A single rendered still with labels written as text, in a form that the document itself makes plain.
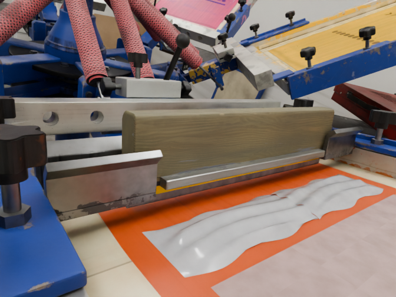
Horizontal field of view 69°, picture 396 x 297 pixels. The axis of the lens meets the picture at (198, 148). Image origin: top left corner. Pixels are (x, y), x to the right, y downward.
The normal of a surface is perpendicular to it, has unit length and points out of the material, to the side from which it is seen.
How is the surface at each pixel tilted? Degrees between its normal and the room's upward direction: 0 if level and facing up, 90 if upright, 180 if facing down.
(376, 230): 16
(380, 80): 90
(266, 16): 90
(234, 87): 80
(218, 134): 74
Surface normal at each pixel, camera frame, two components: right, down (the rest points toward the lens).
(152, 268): 0.08, -0.96
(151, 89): 0.60, 0.26
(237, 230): 0.38, -0.73
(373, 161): -0.79, 0.10
